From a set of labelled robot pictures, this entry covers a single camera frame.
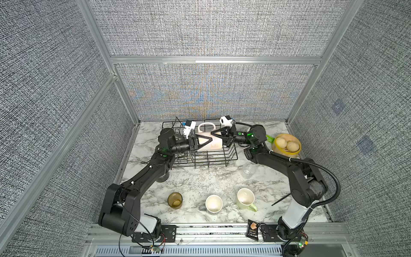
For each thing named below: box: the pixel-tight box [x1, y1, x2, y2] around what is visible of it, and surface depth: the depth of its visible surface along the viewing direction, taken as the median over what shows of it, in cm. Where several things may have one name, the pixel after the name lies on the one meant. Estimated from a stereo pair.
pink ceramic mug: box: [195, 122, 223, 151], surface depth 69 cm
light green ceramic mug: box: [236, 187, 258, 213], surface depth 78 cm
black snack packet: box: [245, 218, 259, 242], surface depth 75 cm
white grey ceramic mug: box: [198, 194, 224, 215], surface depth 77 cm
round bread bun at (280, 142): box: [276, 136, 286, 149], surface depth 102 cm
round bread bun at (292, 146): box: [286, 141, 300, 152], surface depth 101 cm
